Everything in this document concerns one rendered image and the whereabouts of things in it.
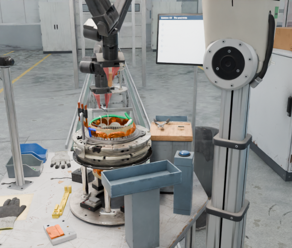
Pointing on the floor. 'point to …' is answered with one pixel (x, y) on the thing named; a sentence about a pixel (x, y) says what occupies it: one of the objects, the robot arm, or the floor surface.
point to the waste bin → (204, 168)
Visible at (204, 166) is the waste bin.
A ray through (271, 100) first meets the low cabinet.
